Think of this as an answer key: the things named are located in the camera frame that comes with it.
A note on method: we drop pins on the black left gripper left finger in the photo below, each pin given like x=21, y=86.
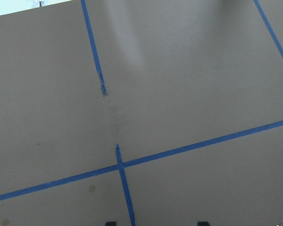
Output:
x=111, y=223

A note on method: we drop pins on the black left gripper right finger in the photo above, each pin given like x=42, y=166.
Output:
x=203, y=223

